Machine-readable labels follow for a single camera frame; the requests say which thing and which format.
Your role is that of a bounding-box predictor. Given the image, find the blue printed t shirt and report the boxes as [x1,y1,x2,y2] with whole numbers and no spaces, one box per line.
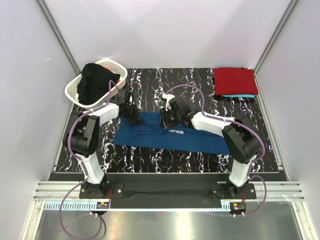
[113,112,230,155]

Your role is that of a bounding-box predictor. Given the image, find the black t shirt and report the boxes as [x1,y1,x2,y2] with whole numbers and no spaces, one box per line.
[77,63,110,106]

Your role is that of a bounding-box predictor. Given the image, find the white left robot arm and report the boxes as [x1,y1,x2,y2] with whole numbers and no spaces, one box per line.
[63,89,143,198]

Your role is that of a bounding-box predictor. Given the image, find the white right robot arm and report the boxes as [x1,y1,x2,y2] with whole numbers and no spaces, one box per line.
[160,93,266,199]

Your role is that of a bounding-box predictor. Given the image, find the red folded t shirt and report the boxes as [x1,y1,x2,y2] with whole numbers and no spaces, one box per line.
[213,67,259,96]

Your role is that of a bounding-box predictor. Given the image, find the white plastic laundry basket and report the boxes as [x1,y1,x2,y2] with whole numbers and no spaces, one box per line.
[64,58,128,110]

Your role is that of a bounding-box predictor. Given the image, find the teal folded t shirt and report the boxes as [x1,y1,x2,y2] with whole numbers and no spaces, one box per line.
[222,94,256,99]

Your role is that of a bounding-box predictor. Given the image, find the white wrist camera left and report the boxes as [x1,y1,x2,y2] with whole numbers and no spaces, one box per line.
[129,93,134,105]

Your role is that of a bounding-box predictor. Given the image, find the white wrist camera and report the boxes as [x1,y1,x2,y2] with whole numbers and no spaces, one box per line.
[129,93,134,105]
[162,93,175,112]

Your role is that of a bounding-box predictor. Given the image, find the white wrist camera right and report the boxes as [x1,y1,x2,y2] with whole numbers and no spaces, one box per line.
[162,93,175,112]

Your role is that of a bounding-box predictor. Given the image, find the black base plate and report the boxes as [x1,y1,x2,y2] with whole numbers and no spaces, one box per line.
[79,172,253,210]

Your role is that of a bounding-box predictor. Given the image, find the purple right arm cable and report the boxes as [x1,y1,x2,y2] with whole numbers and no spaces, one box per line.
[166,84,268,217]

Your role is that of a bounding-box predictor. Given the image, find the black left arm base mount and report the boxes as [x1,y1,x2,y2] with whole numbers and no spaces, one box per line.
[79,179,124,199]

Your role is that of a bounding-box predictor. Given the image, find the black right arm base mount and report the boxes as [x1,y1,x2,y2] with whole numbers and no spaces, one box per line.
[210,180,257,201]

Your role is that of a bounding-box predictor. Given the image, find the aluminium frame rail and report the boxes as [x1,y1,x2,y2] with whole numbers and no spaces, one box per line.
[33,181,304,202]

